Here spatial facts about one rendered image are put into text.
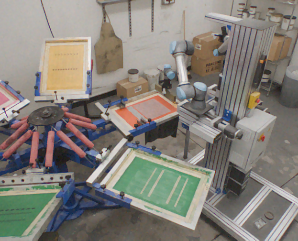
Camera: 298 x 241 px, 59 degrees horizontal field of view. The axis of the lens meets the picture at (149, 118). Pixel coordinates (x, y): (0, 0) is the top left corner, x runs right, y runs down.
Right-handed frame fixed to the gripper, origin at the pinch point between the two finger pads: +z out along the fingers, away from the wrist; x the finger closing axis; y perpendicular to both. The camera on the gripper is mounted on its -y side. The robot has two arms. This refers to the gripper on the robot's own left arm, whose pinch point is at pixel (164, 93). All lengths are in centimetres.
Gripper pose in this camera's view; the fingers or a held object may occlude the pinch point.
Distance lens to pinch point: 301.9
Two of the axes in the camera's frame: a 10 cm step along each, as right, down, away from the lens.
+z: 0.0, 8.2, 5.8
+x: 8.2, -3.3, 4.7
